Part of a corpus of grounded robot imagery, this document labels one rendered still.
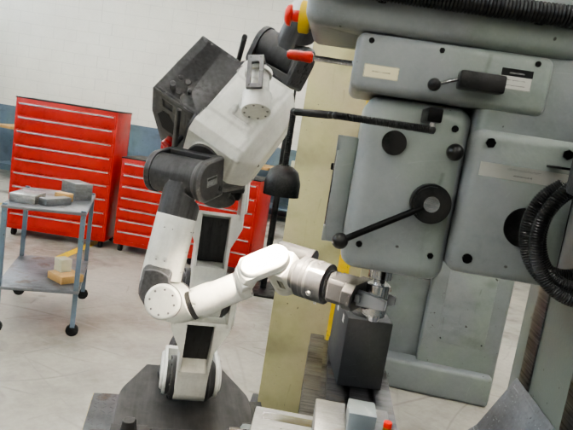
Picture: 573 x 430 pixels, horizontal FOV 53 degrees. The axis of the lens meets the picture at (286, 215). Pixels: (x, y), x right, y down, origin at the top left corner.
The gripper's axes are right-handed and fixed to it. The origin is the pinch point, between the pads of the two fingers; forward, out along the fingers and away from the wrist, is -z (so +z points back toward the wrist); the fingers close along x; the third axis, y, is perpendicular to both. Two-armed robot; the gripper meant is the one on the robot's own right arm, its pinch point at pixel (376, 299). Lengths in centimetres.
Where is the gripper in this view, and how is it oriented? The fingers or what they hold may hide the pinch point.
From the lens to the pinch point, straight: 118.1
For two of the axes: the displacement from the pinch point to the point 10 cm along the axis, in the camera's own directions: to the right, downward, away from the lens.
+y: -1.6, 9.7, 1.5
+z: -8.5, -2.2, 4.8
